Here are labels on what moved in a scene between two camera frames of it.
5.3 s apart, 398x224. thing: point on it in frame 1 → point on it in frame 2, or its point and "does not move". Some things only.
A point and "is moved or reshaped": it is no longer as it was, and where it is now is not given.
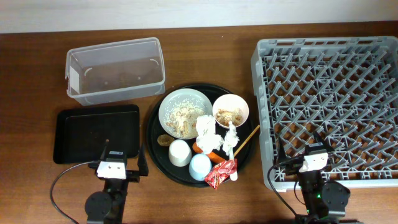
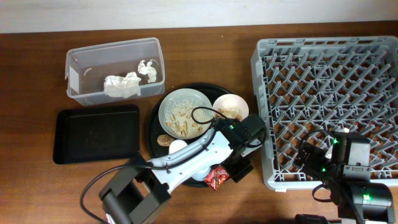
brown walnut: [165, 140] does not move
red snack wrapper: [221, 172] does not move
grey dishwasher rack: [345, 88] does not move
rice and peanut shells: [180, 118] does not move
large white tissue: [208, 140] is moved or reshaped
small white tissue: [231, 139] is moved or reshaped
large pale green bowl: [178, 111] does not move
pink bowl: [229, 107] does not move
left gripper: [133, 177] → [240, 171]
